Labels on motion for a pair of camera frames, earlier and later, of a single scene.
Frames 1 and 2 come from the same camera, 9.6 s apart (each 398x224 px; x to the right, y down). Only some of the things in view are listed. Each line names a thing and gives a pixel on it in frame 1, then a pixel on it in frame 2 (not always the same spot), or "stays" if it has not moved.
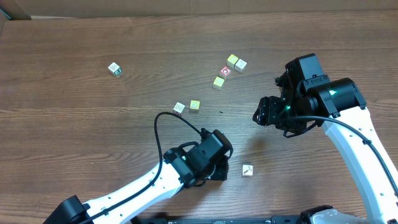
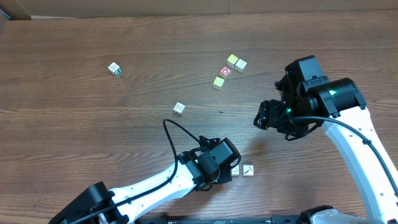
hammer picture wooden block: x=247 y=170 stays
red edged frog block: x=179 y=108 stays
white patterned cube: x=194 y=106 → x=235 y=171
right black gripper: x=266 y=112 stays
